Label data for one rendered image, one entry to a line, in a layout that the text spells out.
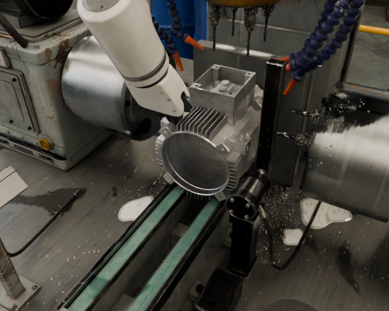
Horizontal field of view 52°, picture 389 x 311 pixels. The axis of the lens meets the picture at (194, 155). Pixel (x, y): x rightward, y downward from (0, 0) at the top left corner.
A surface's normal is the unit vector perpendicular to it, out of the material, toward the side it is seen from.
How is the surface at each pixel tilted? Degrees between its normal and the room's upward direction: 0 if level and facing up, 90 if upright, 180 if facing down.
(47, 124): 89
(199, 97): 90
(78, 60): 43
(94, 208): 0
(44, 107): 89
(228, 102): 90
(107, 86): 62
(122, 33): 109
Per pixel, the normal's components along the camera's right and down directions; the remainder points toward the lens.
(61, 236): -0.01, -0.79
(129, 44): 0.36, 0.80
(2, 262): 0.88, 0.29
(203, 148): 0.51, -0.48
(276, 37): -0.48, 0.54
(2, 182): 0.69, -0.26
